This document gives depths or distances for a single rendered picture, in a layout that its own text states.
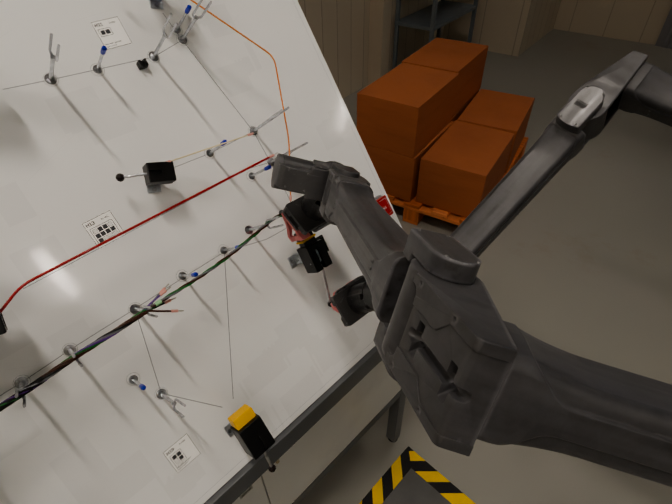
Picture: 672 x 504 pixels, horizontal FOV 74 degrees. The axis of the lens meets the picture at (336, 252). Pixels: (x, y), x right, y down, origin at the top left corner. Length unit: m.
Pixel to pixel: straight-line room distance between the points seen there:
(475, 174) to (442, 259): 2.26
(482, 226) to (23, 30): 0.80
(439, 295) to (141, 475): 0.72
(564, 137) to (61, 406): 0.90
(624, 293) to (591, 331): 0.37
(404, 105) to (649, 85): 1.81
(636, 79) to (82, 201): 0.90
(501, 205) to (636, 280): 2.18
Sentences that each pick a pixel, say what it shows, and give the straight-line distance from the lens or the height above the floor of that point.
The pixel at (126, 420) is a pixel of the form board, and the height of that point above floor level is 1.05.
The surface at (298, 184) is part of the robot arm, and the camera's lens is 0.72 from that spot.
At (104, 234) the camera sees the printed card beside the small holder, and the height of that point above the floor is 1.28.
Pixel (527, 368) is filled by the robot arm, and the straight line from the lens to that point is 0.28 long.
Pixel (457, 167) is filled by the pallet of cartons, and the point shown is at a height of 0.45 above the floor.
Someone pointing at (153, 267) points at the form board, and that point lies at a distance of 0.87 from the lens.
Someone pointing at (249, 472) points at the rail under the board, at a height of 0.86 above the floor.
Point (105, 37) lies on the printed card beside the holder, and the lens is 0.96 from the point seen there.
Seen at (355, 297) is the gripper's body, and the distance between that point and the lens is 0.83.
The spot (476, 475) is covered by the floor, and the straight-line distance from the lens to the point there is 1.96.
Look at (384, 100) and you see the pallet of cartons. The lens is 2.59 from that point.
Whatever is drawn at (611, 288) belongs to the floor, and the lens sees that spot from 2.80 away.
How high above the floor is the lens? 1.76
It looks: 42 degrees down
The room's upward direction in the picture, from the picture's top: 2 degrees counter-clockwise
